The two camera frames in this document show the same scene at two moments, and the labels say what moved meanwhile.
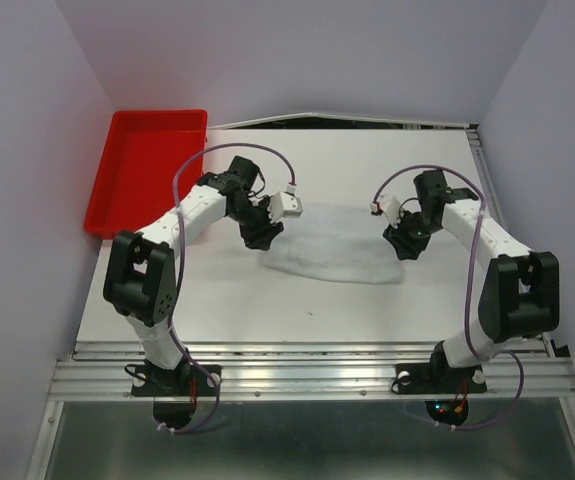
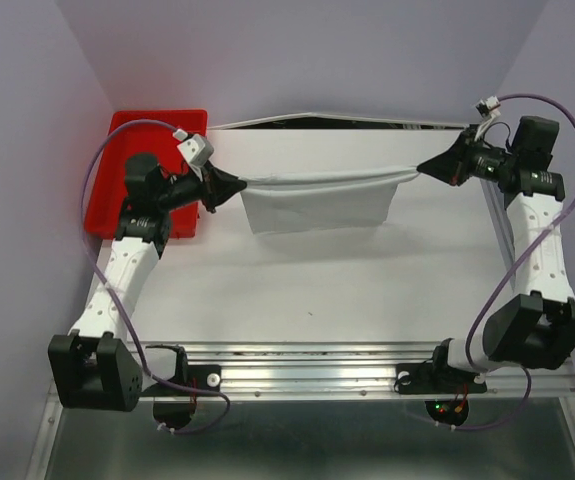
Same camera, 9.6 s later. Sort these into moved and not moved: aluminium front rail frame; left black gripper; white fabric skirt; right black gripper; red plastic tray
Moved: white fabric skirt; right black gripper; left black gripper
Not moved: red plastic tray; aluminium front rail frame
